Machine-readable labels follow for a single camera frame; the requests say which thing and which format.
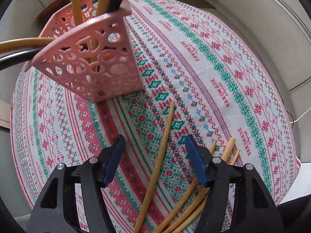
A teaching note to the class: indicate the dark red trash bin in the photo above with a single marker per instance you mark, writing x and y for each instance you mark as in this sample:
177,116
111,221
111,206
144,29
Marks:
52,7

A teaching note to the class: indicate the patterned striped tablecloth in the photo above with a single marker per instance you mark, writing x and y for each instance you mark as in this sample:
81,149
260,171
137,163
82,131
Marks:
206,89

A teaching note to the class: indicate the pink perforated plastic basket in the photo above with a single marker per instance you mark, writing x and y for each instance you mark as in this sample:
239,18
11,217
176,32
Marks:
97,20

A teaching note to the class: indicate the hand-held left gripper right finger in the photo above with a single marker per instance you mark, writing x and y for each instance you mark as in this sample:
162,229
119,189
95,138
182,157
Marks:
196,162

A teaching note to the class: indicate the light wooden panel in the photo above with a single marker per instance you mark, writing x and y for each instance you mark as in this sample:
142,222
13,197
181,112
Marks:
4,114

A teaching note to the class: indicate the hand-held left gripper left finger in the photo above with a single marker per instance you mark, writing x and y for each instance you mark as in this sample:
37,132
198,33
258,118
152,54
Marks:
113,160

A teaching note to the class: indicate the pile of bamboo chopsticks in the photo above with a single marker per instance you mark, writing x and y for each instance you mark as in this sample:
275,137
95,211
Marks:
229,146

